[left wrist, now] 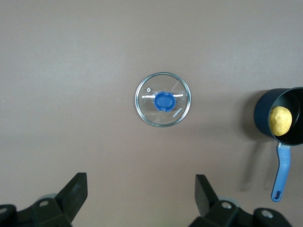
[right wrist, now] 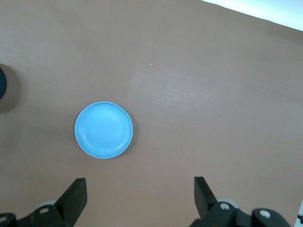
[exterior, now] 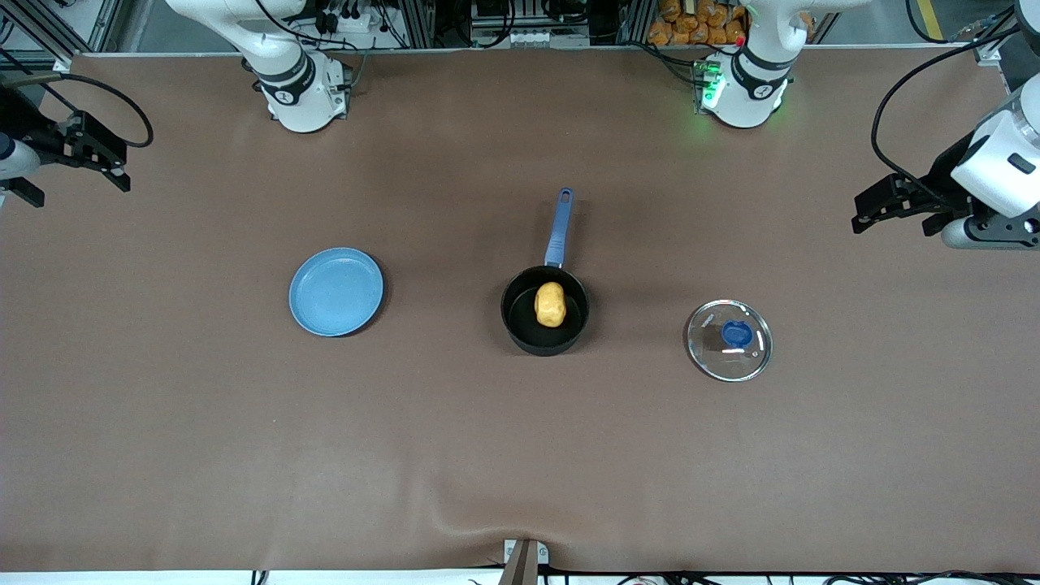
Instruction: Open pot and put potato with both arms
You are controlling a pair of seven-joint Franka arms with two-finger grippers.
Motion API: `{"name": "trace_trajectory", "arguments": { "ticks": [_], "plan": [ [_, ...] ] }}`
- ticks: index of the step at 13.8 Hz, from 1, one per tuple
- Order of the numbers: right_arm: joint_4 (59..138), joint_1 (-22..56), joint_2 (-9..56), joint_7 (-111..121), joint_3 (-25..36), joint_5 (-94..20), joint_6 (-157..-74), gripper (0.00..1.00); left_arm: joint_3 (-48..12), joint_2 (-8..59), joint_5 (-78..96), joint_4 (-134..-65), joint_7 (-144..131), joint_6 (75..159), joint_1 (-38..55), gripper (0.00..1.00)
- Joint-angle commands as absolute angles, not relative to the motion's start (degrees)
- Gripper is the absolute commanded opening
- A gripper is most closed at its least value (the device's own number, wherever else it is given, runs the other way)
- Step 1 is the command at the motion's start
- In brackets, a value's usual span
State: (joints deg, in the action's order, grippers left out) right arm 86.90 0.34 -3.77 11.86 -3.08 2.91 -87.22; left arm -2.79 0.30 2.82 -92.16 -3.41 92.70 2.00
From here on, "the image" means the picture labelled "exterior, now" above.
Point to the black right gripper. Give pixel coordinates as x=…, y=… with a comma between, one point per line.
x=26, y=126

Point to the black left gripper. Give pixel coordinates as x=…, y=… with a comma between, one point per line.
x=947, y=177

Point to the glass lid blue knob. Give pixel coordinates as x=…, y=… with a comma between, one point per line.
x=729, y=357

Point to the yellow potato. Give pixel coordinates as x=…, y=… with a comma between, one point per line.
x=550, y=305

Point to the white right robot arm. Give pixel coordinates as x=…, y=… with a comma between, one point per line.
x=292, y=81

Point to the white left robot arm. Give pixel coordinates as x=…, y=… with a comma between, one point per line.
x=756, y=81

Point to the bag of orange items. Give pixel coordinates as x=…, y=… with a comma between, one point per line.
x=691, y=24

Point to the blue round plate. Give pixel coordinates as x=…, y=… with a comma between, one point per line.
x=337, y=292

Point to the white power strip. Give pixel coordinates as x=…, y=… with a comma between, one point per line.
x=345, y=20

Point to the white terminal block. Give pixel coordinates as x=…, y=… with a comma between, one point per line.
x=520, y=37

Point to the brown table cover mat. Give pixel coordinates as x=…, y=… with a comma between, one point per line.
x=520, y=455

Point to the aluminium frame rail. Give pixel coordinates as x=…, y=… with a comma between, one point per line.
x=106, y=24

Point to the aluminium corner post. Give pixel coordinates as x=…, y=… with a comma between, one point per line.
x=991, y=45

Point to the metal table edge bracket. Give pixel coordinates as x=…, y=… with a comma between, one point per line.
x=524, y=561

